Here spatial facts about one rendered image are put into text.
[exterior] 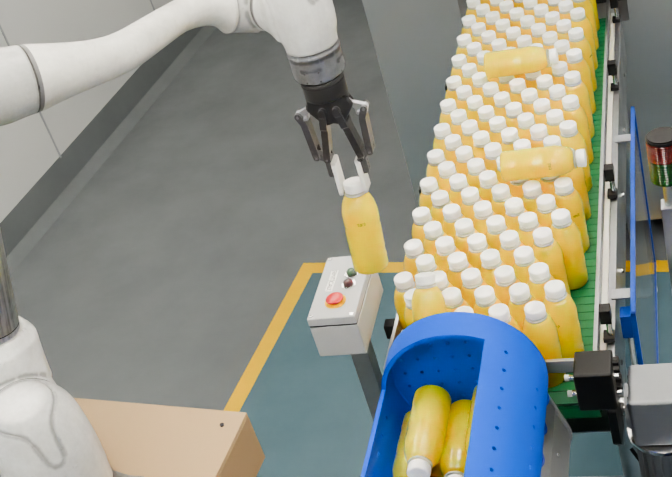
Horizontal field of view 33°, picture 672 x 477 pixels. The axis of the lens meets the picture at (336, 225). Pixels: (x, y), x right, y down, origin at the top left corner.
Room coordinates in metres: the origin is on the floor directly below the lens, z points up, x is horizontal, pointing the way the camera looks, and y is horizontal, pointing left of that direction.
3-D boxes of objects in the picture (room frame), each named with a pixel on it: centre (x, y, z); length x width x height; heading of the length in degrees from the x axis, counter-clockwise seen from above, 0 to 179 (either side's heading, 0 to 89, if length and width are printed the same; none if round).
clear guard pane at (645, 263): (2.09, -0.65, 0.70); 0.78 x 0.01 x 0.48; 158
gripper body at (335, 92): (1.77, -0.05, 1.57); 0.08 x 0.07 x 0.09; 68
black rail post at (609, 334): (1.73, -0.45, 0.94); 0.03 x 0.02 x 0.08; 158
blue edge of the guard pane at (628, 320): (2.10, -0.63, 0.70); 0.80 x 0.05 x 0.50; 158
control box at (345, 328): (1.90, 0.03, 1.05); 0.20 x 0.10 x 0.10; 158
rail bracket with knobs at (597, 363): (1.57, -0.37, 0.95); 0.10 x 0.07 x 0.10; 68
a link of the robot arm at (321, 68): (1.77, -0.05, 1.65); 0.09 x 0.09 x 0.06
